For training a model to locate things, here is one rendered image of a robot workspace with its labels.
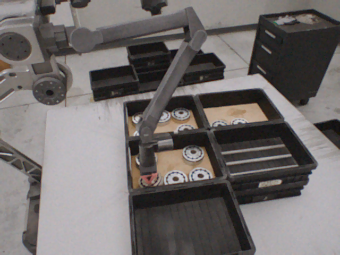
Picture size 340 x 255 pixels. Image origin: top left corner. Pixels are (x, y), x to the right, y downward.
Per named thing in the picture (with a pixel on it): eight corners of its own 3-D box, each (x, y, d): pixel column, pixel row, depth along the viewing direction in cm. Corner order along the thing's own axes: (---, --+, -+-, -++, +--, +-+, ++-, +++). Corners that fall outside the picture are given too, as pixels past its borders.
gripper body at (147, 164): (154, 155, 113) (154, 142, 109) (157, 173, 106) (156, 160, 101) (138, 157, 113) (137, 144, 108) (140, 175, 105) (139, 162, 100)
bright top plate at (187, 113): (172, 120, 146) (172, 119, 145) (171, 109, 153) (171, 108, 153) (190, 119, 146) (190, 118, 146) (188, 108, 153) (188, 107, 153)
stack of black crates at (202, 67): (183, 113, 264) (184, 73, 233) (174, 96, 285) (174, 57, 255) (220, 105, 272) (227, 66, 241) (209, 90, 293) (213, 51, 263)
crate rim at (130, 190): (128, 196, 104) (127, 192, 103) (125, 142, 126) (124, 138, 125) (227, 182, 109) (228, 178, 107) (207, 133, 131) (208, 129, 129)
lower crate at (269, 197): (221, 209, 123) (224, 194, 115) (204, 161, 145) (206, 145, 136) (302, 197, 127) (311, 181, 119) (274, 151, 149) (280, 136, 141)
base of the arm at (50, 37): (46, 51, 91) (34, 15, 83) (70, 47, 92) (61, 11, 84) (45, 62, 85) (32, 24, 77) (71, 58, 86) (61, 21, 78)
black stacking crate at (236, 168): (224, 195, 115) (228, 179, 108) (206, 146, 137) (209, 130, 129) (309, 183, 120) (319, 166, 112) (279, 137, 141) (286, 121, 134)
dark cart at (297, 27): (263, 116, 281) (287, 32, 221) (243, 93, 313) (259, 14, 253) (311, 106, 293) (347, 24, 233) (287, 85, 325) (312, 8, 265)
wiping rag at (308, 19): (302, 25, 241) (303, 22, 238) (287, 17, 256) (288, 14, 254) (328, 22, 246) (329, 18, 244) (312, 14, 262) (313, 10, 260)
